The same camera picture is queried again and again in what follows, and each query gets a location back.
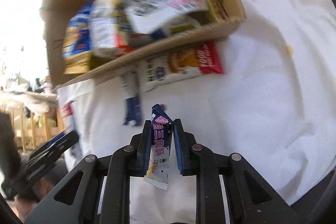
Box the red and white snack packet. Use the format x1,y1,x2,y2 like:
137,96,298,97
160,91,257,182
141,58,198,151
138,42,224,93

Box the white bed sheet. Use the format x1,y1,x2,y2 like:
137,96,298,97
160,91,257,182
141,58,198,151
56,0,336,224

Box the slim blue and white packet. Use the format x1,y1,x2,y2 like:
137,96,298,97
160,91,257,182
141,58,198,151
121,67,142,127

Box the blue and gold cartoon bag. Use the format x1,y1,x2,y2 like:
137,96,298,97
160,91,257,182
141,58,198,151
62,1,96,75

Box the white navy pink snack packet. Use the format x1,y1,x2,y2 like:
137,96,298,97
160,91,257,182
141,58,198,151
143,104,175,191

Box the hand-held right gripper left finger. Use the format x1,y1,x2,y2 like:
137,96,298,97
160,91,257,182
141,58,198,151
24,119,154,224

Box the wooden rack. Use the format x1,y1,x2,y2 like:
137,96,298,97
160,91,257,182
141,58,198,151
0,91,65,153

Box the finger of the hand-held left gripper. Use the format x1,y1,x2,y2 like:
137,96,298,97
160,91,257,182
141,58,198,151
29,131,80,164

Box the brown cardboard box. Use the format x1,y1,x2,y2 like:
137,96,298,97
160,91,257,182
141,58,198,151
42,0,247,90

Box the grey cloth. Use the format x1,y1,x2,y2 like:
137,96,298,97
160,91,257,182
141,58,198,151
24,93,57,114

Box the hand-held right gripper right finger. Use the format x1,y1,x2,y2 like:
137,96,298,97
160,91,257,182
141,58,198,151
173,118,290,224

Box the white and red snack bag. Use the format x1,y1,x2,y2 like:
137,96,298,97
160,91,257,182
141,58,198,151
91,0,134,58

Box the small red packet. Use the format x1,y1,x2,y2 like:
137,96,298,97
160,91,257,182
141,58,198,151
61,101,76,119

